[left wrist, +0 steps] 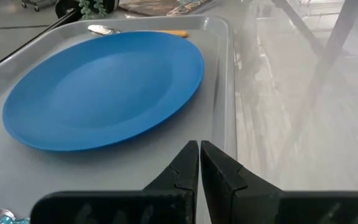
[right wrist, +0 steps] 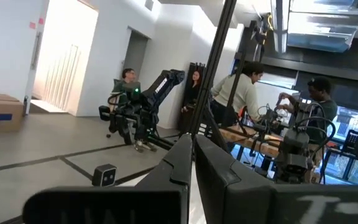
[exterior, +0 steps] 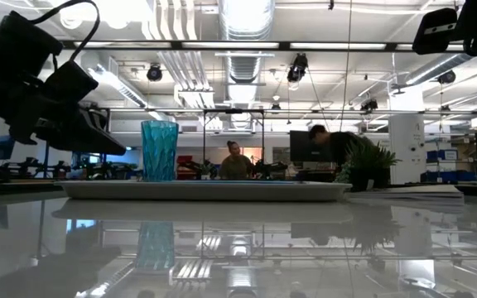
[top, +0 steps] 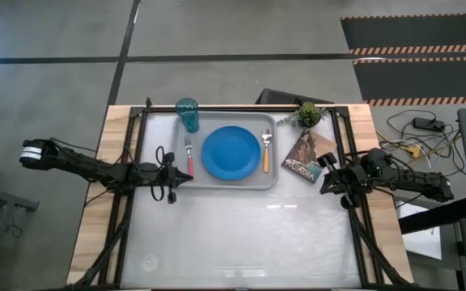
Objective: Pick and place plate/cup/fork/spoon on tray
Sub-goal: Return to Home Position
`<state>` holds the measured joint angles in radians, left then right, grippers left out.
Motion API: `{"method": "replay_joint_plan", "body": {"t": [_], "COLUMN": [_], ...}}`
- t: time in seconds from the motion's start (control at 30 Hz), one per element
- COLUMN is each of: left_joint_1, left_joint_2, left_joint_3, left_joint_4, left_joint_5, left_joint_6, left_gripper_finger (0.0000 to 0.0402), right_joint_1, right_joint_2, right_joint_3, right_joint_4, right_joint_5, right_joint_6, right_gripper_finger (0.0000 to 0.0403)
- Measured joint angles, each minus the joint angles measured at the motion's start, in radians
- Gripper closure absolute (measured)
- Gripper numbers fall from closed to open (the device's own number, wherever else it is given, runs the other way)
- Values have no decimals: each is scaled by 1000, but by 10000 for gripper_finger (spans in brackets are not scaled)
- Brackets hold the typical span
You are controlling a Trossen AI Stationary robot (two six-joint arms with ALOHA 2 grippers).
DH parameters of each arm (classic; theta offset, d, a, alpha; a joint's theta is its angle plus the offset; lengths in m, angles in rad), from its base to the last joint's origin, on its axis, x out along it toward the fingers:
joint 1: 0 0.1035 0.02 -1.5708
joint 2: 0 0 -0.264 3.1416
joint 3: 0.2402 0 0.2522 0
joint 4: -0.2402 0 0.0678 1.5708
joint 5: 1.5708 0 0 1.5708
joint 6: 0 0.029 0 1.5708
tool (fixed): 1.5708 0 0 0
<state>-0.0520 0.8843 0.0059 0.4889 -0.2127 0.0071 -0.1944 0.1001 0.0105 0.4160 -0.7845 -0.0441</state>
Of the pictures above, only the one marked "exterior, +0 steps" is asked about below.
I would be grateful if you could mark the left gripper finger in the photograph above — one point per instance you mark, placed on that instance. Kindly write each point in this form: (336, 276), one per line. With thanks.
(97, 118)
(85, 142)

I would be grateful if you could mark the teal faceted plastic cup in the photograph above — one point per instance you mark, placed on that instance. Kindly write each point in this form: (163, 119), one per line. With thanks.
(160, 151)

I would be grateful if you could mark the grey plastic tray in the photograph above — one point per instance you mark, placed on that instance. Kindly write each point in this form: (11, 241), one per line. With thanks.
(201, 191)

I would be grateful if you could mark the black ceiling spotlight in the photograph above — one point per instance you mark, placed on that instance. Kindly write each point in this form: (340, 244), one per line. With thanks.
(154, 73)
(446, 77)
(369, 105)
(297, 68)

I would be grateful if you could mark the red storage bin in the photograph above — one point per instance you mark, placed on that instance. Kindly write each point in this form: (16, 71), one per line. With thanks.
(184, 163)

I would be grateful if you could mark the shelf with blue bins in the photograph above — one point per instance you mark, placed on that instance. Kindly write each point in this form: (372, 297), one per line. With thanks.
(449, 165)

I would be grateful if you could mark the person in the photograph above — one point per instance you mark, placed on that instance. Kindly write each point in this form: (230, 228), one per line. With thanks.
(338, 145)
(235, 165)

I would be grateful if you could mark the black overhead light bar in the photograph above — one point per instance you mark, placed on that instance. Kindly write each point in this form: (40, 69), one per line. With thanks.
(230, 45)

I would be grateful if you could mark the Acadia picture book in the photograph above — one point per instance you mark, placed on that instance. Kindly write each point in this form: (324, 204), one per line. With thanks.
(412, 191)

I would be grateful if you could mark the small green potted plant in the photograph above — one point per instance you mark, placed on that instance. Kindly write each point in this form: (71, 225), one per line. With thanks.
(369, 165)

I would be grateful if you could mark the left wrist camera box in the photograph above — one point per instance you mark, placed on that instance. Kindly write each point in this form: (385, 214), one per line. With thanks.
(70, 83)

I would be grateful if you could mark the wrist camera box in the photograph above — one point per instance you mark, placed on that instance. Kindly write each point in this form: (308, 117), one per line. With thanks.
(435, 31)
(70, 83)

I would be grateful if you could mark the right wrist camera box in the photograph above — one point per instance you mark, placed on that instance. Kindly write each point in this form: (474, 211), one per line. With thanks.
(435, 31)

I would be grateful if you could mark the black metal rig frame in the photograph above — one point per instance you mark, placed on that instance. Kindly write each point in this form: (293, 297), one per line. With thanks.
(233, 111)

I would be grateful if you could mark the silver ceiling duct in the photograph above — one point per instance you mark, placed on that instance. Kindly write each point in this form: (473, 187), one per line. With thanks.
(244, 37)

